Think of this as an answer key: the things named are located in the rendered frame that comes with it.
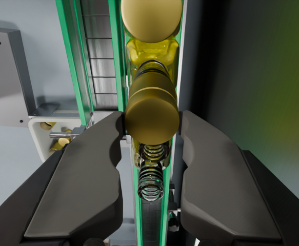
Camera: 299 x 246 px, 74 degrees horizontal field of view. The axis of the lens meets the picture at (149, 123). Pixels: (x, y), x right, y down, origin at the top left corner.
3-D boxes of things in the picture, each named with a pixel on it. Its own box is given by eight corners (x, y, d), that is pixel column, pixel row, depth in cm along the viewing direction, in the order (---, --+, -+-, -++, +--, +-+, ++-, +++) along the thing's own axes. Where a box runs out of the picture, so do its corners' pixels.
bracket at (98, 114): (129, 110, 53) (127, 124, 47) (94, 110, 53) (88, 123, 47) (129, 98, 51) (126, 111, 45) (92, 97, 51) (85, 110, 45)
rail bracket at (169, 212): (187, 190, 61) (195, 234, 49) (165, 190, 61) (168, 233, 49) (189, 181, 59) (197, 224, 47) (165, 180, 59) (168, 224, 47)
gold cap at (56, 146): (56, 159, 63) (61, 150, 67) (62, 153, 62) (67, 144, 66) (46, 153, 62) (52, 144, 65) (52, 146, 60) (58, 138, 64)
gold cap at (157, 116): (173, 113, 16) (179, 147, 13) (130, 113, 16) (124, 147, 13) (176, 71, 14) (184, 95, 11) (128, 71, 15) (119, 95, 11)
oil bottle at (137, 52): (167, 53, 39) (178, 100, 21) (138, 54, 39) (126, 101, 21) (168, 22, 36) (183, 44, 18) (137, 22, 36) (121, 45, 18)
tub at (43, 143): (119, 149, 68) (115, 167, 61) (54, 148, 69) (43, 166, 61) (114, 104, 59) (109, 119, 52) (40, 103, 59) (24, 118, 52)
